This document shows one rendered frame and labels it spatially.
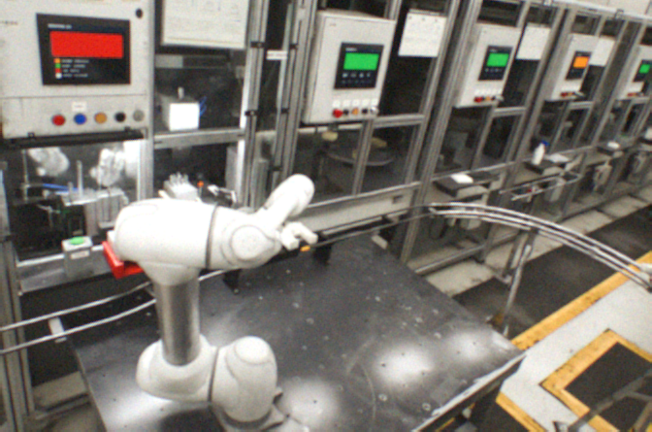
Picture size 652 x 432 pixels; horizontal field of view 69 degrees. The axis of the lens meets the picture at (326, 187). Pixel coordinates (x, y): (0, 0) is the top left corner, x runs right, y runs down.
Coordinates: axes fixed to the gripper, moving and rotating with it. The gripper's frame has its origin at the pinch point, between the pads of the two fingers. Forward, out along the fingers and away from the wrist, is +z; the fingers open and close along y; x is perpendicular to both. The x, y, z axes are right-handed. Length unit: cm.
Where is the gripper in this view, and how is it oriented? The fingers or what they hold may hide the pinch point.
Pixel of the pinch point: (214, 191)
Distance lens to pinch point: 181.9
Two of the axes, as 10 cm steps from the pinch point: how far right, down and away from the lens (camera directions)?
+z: -6.0, -4.2, 6.8
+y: 1.6, -8.9, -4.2
